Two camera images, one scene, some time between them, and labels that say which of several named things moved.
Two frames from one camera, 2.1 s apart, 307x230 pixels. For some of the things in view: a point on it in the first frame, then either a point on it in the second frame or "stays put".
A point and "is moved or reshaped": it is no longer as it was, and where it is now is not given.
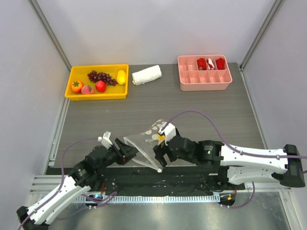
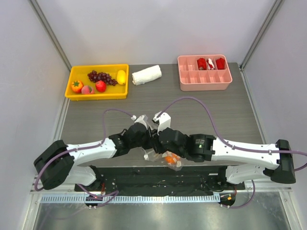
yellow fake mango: (121, 77) stays put
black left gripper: (126, 154) → (147, 145)
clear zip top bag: (144, 142) is moved or reshaped
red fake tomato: (100, 86) stays put
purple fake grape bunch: (94, 76) stays put
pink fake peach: (87, 89) stays put
